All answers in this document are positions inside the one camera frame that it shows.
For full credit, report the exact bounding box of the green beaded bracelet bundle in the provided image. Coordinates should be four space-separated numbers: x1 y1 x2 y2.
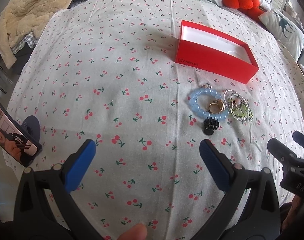
227 95 254 124

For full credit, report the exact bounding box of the silver rhinestone bangle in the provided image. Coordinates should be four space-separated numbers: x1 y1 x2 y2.
223 89 253 122

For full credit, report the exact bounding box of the black hair claw clip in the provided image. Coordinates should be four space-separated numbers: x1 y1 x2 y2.
202 117 220 136

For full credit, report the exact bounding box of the light blue bead bracelet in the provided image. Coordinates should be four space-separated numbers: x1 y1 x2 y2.
187 86 230 122

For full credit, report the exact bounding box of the gold ring with green stone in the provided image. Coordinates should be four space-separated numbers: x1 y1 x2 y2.
208 99 227 114

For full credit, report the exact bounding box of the small silver charm pendant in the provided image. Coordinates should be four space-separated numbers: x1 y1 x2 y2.
201 83 212 89

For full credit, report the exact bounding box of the person's right hand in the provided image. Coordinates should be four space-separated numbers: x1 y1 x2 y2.
278 196 304 239

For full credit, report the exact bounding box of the person's left hand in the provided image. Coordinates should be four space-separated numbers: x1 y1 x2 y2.
117 223 147 240

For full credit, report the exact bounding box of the smartphone with photo screen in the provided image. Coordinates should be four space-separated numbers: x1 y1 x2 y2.
0 103 42 167

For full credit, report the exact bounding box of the white deer print pillow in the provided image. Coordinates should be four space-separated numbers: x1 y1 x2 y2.
258 9 304 62

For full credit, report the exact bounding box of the red cardboard box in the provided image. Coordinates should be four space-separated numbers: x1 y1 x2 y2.
175 20 259 84

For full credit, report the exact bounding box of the red tomato plush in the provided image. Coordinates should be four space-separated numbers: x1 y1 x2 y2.
223 0 264 23

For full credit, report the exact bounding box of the cherry print bed sheet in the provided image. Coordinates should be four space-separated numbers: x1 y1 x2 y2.
8 0 304 239

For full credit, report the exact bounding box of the beige quilted blanket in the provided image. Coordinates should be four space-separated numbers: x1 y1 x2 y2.
0 0 72 69

